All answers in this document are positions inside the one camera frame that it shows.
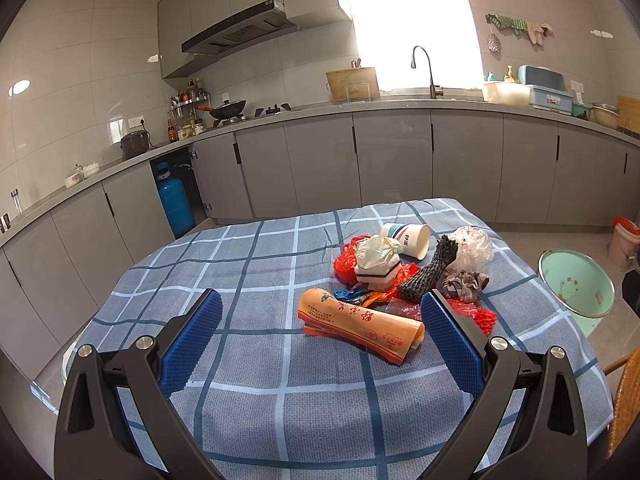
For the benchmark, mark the red plastic bag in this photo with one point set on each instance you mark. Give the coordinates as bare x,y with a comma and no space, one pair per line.
345,264

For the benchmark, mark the wicker chair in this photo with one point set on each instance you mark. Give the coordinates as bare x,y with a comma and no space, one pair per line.
627,399

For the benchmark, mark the grey patterned cloth rag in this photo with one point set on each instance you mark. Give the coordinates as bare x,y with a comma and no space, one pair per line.
463,286

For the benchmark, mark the black wok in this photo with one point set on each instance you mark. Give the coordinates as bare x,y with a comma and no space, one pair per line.
226,111

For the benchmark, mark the blue gas cylinder under counter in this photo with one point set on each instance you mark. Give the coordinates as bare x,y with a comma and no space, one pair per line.
174,200

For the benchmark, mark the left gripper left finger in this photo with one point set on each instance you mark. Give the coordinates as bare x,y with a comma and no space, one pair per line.
93,439

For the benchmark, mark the metal bowl on counter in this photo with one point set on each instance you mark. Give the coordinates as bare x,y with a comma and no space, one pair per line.
606,115

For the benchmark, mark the blue plaid tablecloth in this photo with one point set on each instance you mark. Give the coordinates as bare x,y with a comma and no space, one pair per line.
267,401

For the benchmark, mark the rice cooker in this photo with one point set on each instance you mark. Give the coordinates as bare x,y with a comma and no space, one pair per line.
134,144

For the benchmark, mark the range hood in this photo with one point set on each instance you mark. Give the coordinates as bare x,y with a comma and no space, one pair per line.
263,21

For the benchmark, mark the grey lower cabinets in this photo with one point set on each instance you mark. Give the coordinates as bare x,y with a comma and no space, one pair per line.
60,260

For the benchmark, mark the blue orange snack wrapper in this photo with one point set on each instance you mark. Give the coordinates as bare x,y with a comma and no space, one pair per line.
363,297

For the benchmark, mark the mint enamel basin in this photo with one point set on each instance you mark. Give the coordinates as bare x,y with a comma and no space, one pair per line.
580,284

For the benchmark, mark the spice rack with bottles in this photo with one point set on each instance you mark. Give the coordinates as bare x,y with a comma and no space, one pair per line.
186,111

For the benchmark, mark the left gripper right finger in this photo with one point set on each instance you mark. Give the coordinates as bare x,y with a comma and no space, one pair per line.
548,439

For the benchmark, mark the wooden cutting board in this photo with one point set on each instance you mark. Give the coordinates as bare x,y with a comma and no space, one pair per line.
354,84
629,113

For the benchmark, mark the black foam net sleeve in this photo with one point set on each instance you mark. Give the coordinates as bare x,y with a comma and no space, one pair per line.
413,289

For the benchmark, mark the orange paper bag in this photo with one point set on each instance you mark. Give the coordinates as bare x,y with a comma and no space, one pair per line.
389,336

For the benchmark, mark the white green plastic bag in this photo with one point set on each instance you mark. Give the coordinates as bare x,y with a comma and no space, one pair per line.
376,250

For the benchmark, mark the red orange foil wrapper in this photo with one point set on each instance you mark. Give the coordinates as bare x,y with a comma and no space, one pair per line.
406,271

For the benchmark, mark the clear plastic bag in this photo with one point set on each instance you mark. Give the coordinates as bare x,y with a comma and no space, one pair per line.
475,249

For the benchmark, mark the pink bucket red bag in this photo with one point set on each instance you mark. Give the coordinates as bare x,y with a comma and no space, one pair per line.
624,242

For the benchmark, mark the hanging green cloth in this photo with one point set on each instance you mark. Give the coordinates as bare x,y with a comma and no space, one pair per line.
502,22

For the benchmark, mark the white black sponge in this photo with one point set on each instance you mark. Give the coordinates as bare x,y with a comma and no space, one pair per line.
380,277

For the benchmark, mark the striped paper cup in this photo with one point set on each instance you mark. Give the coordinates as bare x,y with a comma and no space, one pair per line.
414,238

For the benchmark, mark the blue dish rack box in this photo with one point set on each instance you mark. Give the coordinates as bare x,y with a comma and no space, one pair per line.
547,89

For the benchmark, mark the white plastic container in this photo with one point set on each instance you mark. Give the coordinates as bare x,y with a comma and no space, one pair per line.
506,93

